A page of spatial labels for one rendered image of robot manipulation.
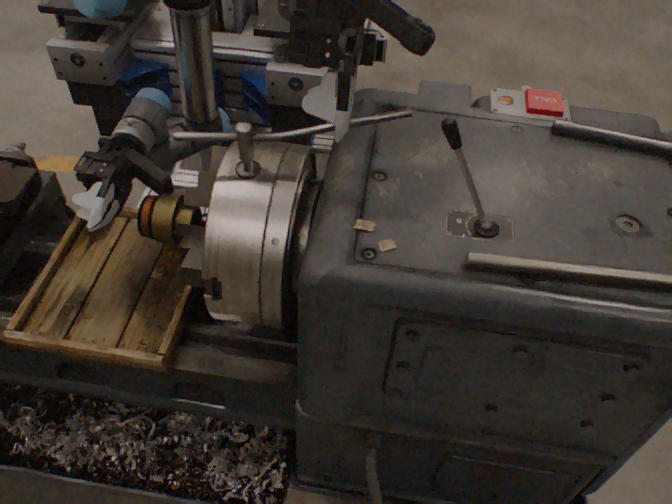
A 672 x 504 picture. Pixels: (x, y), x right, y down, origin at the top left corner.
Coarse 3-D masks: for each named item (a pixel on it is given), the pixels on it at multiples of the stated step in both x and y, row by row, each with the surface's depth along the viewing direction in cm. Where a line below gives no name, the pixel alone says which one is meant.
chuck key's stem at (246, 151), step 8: (240, 128) 85; (248, 128) 85; (240, 136) 85; (248, 136) 85; (240, 144) 86; (248, 144) 86; (240, 152) 88; (248, 152) 88; (248, 160) 89; (248, 168) 91
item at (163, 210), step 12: (144, 204) 103; (156, 204) 102; (168, 204) 102; (180, 204) 104; (144, 216) 102; (156, 216) 101; (168, 216) 101; (180, 216) 102; (192, 216) 103; (144, 228) 103; (156, 228) 102; (168, 228) 101; (156, 240) 104; (168, 240) 103
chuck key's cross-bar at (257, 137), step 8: (392, 112) 84; (400, 112) 84; (408, 112) 83; (352, 120) 85; (360, 120) 84; (368, 120) 84; (376, 120) 84; (384, 120) 84; (304, 128) 86; (312, 128) 85; (320, 128) 85; (328, 128) 85; (176, 136) 85; (184, 136) 86; (192, 136) 86; (200, 136) 86; (208, 136) 86; (216, 136) 86; (224, 136) 86; (232, 136) 86; (256, 136) 86; (264, 136) 86; (272, 136) 86; (280, 136) 86; (288, 136) 86; (296, 136) 86; (304, 136) 86
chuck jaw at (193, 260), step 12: (180, 228) 101; (192, 228) 101; (204, 228) 101; (180, 240) 100; (192, 240) 99; (180, 252) 98; (192, 252) 96; (180, 264) 99; (192, 264) 94; (192, 276) 94; (204, 288) 94; (216, 288) 93
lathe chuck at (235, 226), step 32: (224, 160) 93; (256, 160) 93; (224, 192) 90; (256, 192) 90; (224, 224) 89; (256, 224) 89; (224, 256) 90; (256, 256) 89; (224, 288) 92; (256, 288) 91; (256, 320) 98
